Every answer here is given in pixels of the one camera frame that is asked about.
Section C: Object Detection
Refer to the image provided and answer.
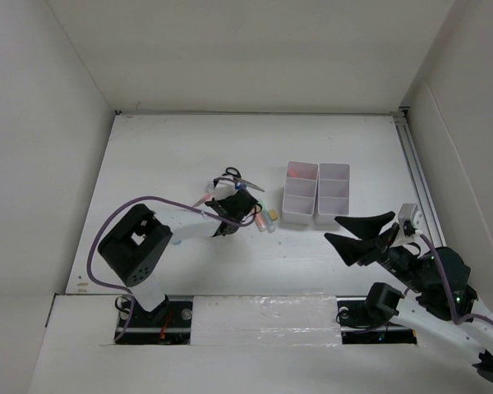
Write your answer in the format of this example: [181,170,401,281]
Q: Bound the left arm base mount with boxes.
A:
[114,298,193,346]

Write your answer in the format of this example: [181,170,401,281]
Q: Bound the green highlighter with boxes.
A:
[259,199,275,233]

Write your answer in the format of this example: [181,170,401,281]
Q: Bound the white organizer box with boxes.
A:
[314,163,350,225]
[282,161,319,226]

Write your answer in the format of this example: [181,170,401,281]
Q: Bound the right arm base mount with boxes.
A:
[335,300,417,345]

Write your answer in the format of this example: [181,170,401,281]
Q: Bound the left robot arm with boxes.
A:
[94,189,260,326]

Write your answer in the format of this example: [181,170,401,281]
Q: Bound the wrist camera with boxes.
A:
[392,204,422,247]
[214,181,237,200]

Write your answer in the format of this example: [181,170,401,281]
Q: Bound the white taped panel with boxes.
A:
[191,295,342,347]

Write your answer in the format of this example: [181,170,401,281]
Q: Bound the purple pen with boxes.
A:
[192,193,213,208]

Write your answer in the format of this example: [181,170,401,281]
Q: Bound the black handled scissors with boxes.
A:
[223,167,265,193]

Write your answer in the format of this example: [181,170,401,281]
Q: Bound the aluminium rail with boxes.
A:
[390,107,446,246]

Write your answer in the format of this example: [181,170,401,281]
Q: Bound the yellow eraser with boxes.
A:
[269,210,278,221]

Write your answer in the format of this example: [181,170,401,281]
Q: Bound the left white organizer box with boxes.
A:
[282,161,319,226]

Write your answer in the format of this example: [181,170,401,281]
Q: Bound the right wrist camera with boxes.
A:
[392,204,422,247]

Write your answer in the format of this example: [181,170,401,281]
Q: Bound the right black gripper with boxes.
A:
[322,209,426,291]

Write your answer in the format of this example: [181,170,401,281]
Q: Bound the right white organizer box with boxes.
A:
[314,163,350,225]

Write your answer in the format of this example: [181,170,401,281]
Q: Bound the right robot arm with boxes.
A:
[325,204,493,383]

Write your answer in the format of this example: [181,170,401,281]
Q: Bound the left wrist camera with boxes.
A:
[214,181,237,200]

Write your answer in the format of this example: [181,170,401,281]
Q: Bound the orange highlighter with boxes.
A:
[255,216,266,232]

